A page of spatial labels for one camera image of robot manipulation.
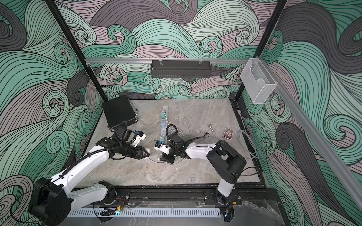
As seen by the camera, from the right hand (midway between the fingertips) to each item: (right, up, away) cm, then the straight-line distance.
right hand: (161, 157), depth 86 cm
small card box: (+46, +13, +12) cm, 50 cm away
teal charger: (+1, +11, +2) cm, 12 cm away
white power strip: (+1, +15, +12) cm, 19 cm away
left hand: (-7, +5, -8) cm, 12 cm away
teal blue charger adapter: (0, +19, +12) cm, 23 cm away
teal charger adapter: (-1, +26, +15) cm, 30 cm away
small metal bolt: (+34, +18, +16) cm, 42 cm away
